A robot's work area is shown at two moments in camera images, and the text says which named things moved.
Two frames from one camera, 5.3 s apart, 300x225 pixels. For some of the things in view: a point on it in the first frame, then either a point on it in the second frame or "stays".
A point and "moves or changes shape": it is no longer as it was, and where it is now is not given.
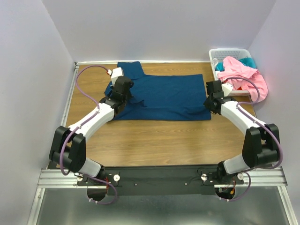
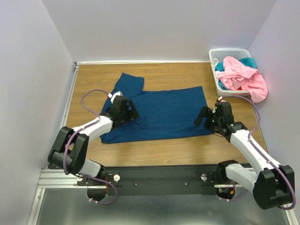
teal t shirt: [219, 66] stays
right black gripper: [206, 104] → [207, 112]
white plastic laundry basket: [221, 54] stays
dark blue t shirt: [162, 97] moves or changes shape
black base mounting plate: [159, 180] stays
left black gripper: [129, 95] → [132, 114]
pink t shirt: [241, 77] stays
